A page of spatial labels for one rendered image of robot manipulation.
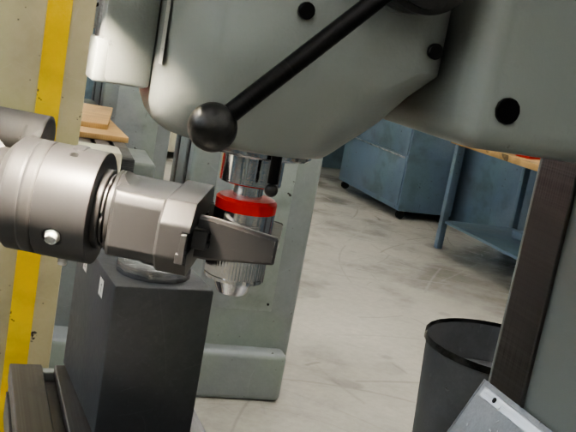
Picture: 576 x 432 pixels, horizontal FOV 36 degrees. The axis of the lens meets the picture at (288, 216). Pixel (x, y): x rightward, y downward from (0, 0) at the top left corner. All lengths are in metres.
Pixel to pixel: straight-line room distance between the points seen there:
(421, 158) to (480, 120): 7.37
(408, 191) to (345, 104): 7.39
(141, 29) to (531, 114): 0.27
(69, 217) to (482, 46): 0.31
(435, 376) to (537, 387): 1.65
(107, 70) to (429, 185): 7.50
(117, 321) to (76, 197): 0.39
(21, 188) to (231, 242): 0.16
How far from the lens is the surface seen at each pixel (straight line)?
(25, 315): 2.51
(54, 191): 0.67
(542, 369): 0.96
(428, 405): 2.65
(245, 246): 0.65
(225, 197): 0.66
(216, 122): 0.52
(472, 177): 8.23
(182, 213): 0.63
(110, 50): 0.62
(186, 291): 1.05
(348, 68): 0.59
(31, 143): 0.70
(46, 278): 2.48
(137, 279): 1.05
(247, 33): 0.56
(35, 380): 1.23
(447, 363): 2.56
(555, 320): 0.95
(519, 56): 0.62
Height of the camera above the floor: 1.39
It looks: 11 degrees down
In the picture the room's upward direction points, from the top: 10 degrees clockwise
